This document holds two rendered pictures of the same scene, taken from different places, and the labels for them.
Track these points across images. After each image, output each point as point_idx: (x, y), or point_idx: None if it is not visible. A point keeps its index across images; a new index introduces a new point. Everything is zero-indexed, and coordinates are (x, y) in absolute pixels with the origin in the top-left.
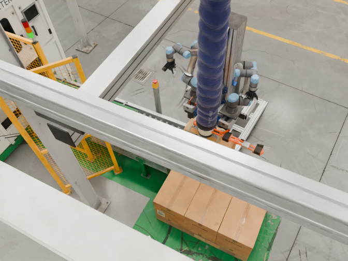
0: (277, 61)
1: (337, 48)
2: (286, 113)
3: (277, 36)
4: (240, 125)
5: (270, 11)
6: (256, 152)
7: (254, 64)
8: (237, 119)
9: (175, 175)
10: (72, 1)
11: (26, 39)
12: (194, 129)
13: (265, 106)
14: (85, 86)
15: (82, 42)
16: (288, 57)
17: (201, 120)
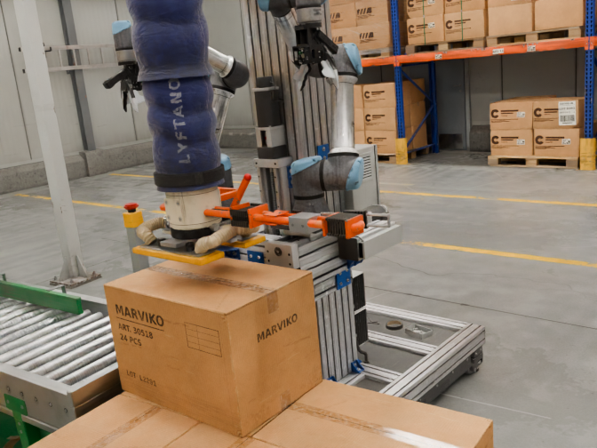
0: (526, 286)
1: None
2: (555, 370)
3: (524, 254)
4: (393, 370)
5: (508, 228)
6: (336, 227)
7: (346, 44)
8: (386, 360)
9: (91, 426)
10: (56, 166)
11: None
12: (184, 266)
13: (482, 343)
14: None
15: (67, 266)
16: (555, 280)
17: (157, 143)
